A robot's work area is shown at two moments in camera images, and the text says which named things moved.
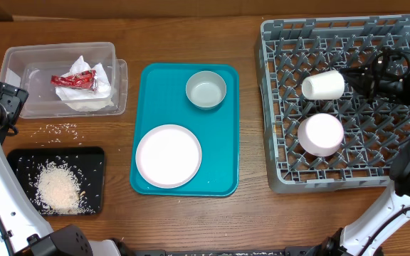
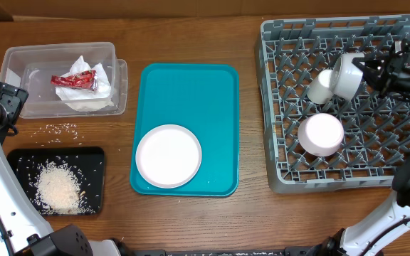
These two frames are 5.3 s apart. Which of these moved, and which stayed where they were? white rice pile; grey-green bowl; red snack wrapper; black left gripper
Moved: grey-green bowl
Stayed: black left gripper; white rice pile; red snack wrapper
